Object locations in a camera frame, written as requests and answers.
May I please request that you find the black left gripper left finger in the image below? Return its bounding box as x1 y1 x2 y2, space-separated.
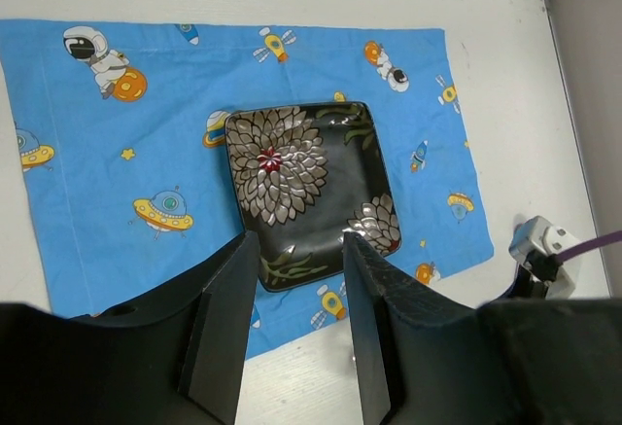
1 231 260 424

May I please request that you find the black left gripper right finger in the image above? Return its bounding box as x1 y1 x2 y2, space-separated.
343 232 621 424

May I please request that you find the black floral square plate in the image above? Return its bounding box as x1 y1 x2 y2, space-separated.
225 102 401 293

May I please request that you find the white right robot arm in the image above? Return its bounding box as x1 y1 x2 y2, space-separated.
500 216 580 300

